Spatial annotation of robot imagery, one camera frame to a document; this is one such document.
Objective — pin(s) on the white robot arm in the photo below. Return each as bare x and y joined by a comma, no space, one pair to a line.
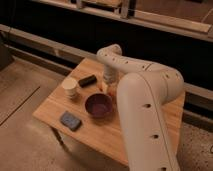
143,88

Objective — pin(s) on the wooden table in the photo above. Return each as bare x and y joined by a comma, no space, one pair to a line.
103,135

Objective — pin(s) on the dark red ceramic bowl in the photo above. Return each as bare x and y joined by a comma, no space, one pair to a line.
99,105

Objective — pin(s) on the white paper cup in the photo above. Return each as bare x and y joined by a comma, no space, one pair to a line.
70,87

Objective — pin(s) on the small black block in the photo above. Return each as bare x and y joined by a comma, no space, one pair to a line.
87,81

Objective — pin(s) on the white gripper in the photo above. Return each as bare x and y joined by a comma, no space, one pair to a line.
110,75

